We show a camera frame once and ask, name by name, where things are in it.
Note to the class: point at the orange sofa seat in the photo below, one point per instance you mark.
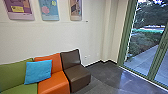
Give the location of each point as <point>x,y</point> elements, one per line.
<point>55,83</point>

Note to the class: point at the low green ground shrubs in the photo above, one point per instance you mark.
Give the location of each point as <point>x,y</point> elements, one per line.
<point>143,41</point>

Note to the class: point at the green sofa seat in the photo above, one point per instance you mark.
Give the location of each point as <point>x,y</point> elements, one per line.
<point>13,78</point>

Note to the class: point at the cyan square pillow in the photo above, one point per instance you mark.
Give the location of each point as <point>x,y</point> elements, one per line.
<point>37,71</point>

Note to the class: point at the wall poster with cyan print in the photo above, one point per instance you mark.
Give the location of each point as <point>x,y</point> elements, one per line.
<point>49,8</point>

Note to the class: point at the wall poster with beige print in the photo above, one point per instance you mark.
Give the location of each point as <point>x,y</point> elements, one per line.
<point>75,8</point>

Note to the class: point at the white double wall outlet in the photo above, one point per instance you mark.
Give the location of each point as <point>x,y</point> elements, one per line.
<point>87,56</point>

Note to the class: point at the green framed glass door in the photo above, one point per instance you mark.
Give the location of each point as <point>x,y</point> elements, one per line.
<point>126,30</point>

